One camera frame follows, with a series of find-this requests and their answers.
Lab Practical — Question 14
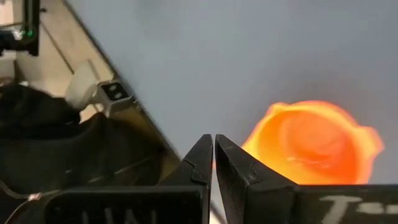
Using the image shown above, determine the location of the red measuring cup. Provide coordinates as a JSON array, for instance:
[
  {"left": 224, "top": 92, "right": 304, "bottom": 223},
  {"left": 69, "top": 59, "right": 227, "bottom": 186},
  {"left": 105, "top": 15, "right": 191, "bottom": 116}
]
[{"left": 241, "top": 100, "right": 386, "bottom": 186}]

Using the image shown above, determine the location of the thin white cable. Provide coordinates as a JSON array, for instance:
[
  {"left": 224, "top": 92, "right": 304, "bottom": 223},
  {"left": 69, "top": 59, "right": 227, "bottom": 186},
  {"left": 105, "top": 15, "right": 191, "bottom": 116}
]
[{"left": 0, "top": 179, "right": 43, "bottom": 202}]

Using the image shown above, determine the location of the silver white frame bracket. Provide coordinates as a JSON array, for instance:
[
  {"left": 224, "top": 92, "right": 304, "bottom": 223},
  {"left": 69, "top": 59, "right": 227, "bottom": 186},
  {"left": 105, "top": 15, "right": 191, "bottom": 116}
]
[{"left": 64, "top": 60, "right": 137, "bottom": 118}]

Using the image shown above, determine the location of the black stand with green light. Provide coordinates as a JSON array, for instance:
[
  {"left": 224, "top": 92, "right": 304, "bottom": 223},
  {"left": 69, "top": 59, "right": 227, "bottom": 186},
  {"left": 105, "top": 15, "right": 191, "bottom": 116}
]
[{"left": 0, "top": 0, "right": 41, "bottom": 57}]

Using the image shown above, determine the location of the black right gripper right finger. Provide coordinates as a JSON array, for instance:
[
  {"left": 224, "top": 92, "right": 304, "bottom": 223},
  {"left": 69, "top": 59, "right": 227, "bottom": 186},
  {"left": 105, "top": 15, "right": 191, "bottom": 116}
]
[{"left": 215, "top": 134, "right": 398, "bottom": 224}]

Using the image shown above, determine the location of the grey blue table mat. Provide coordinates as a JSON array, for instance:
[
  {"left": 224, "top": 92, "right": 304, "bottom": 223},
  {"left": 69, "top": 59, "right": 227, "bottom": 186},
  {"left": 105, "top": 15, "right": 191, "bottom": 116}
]
[{"left": 67, "top": 0, "right": 398, "bottom": 224}]

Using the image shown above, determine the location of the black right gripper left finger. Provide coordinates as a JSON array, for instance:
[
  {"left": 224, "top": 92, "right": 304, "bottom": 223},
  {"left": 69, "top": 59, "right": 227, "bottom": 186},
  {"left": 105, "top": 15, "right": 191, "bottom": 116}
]
[{"left": 46, "top": 134, "right": 214, "bottom": 224}]

